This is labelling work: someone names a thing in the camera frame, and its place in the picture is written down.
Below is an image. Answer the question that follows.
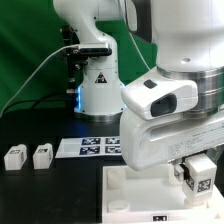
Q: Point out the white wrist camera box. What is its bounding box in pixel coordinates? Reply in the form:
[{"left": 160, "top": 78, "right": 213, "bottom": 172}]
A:
[{"left": 122, "top": 68, "right": 198, "bottom": 120}]

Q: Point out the white sheet with tags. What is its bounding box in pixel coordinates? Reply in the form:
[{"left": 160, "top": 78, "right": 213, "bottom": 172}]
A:
[{"left": 56, "top": 136, "right": 121, "bottom": 158}]

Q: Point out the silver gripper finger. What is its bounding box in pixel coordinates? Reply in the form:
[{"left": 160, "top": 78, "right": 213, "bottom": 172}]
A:
[{"left": 174, "top": 164, "right": 184, "bottom": 182}]

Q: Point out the black cable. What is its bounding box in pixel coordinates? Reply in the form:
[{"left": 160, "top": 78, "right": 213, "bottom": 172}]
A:
[{"left": 0, "top": 93, "right": 69, "bottom": 118}]

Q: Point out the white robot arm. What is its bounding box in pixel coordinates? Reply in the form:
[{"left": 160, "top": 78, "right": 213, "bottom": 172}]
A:
[{"left": 53, "top": 0, "right": 224, "bottom": 170}]

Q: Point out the black camera stand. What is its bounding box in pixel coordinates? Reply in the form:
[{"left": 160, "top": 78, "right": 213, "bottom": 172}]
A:
[{"left": 60, "top": 25, "right": 87, "bottom": 111}]

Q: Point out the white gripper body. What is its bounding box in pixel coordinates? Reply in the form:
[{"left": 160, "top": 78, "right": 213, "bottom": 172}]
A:
[{"left": 120, "top": 109, "right": 224, "bottom": 170}]

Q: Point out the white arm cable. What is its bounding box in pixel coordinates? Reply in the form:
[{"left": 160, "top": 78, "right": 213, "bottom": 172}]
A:
[{"left": 123, "top": 0, "right": 152, "bottom": 72}]

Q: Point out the white square tabletop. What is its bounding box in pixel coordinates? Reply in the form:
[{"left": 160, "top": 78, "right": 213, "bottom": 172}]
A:
[{"left": 102, "top": 165, "right": 224, "bottom": 224}]

